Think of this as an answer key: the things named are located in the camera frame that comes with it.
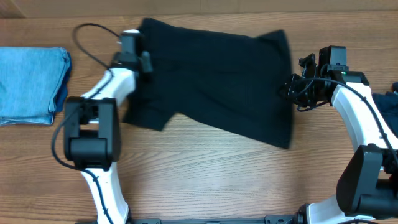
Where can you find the dark navy garment pile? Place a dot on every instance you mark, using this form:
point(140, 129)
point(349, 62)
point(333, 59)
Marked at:
point(387, 105)

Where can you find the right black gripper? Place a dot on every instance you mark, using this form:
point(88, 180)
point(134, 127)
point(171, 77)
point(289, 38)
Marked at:
point(292, 90)

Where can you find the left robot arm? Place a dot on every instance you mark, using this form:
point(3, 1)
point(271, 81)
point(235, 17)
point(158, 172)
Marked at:
point(92, 134)

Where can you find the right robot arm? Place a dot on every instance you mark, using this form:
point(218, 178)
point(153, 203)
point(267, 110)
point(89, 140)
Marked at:
point(367, 189)

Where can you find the black garment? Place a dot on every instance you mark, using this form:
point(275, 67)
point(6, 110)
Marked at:
point(228, 81)

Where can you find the folded light blue jeans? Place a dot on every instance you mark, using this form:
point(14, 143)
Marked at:
point(33, 84)

